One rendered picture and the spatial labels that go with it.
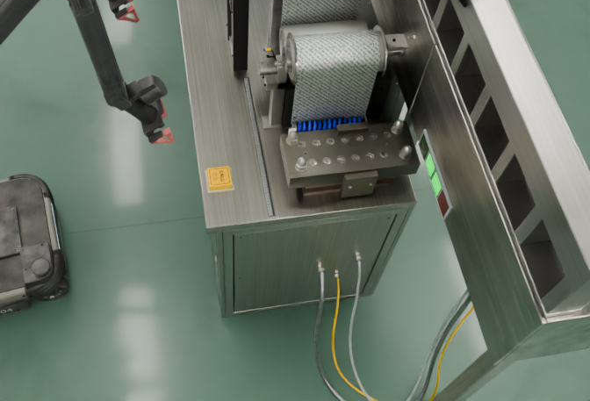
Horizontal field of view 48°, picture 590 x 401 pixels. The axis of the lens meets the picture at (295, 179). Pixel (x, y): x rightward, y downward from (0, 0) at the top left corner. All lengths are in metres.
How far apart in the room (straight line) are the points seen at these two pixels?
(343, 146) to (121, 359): 1.33
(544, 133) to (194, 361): 1.82
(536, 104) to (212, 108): 1.16
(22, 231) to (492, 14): 2.00
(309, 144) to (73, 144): 1.59
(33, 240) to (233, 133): 1.03
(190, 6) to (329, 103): 0.78
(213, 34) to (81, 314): 1.27
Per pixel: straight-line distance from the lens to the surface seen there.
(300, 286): 2.55
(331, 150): 1.98
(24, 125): 3.43
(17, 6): 1.55
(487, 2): 1.57
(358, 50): 1.87
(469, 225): 1.65
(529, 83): 1.44
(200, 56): 2.36
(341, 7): 2.04
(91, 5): 1.52
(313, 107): 1.98
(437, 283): 3.00
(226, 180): 2.03
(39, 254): 2.73
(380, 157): 1.99
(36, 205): 2.88
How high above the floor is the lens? 2.66
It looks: 59 degrees down
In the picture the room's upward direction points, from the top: 8 degrees clockwise
